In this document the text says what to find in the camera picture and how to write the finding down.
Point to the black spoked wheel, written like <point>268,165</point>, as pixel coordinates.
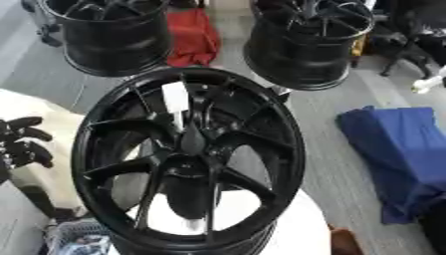
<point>145,166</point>

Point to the black wheel rim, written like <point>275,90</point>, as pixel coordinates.
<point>308,50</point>
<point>116,43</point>

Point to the blue cloth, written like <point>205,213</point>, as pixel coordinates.
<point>398,156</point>

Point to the red cloth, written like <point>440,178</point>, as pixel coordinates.
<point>191,36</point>

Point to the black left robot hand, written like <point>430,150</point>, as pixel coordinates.
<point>23,146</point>

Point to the white round stand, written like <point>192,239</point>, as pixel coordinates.
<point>290,225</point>

